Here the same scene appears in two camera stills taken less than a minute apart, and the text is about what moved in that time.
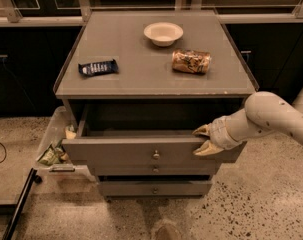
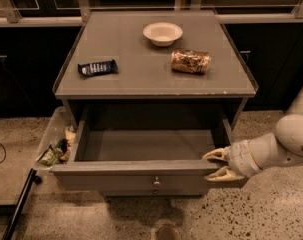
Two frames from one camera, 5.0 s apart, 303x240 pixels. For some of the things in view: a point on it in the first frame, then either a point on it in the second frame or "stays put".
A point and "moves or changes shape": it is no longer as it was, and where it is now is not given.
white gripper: (221, 133) -> (241, 158)
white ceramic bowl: (163, 34) stays put
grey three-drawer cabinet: (143, 82) stays put
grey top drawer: (138, 145) moves or changes shape
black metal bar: (32, 179) stays put
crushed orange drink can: (191, 61) stays put
